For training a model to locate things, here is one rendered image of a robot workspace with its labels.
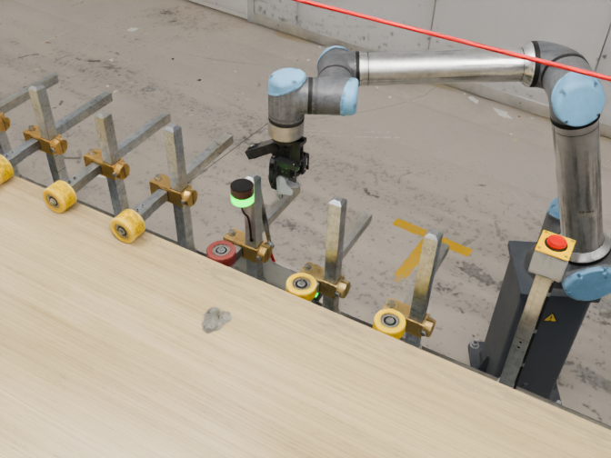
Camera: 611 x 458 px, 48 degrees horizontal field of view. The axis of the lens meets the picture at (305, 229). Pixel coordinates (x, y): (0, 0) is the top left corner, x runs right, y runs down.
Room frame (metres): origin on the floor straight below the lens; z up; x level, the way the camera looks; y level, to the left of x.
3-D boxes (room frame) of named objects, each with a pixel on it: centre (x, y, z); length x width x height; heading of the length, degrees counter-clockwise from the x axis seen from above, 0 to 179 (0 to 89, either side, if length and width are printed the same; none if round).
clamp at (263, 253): (1.44, 0.17, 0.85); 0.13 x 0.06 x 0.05; 62
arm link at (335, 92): (1.49, -0.06, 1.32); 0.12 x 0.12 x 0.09; 0
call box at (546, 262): (1.08, -0.53, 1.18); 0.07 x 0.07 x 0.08; 62
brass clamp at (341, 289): (1.33, -0.06, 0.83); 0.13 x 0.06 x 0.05; 62
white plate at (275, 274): (1.44, 0.11, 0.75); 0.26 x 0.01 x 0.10; 62
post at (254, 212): (1.44, 0.14, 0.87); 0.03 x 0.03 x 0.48; 62
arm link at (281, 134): (1.48, 0.06, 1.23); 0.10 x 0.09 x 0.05; 152
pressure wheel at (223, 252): (1.36, 0.23, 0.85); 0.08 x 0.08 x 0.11
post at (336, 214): (1.32, -0.08, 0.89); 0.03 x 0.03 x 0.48; 62
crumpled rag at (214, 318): (1.12, 0.22, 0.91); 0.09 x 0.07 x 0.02; 145
